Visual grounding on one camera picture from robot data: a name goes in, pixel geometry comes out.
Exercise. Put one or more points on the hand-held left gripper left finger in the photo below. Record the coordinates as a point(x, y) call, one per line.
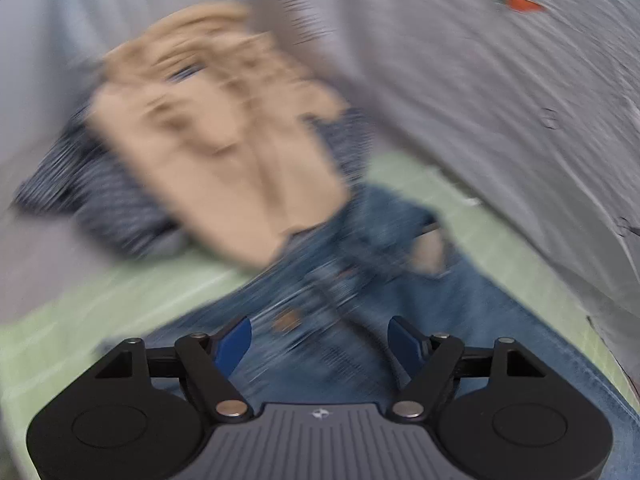
point(234, 345)

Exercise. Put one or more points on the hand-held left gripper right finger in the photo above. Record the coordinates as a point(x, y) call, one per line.
point(404, 345)

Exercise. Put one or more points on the blue denim jeans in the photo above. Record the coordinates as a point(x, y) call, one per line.
point(350, 285)

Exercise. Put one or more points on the green checked bed sheet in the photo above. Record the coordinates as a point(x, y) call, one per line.
point(75, 310)

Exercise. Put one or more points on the beige garment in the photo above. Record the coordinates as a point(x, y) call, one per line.
point(220, 160)

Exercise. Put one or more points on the dark blue striped garment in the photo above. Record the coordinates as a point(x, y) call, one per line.
point(100, 195)

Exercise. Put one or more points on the grey printed blanket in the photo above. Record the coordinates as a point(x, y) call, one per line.
point(450, 85)

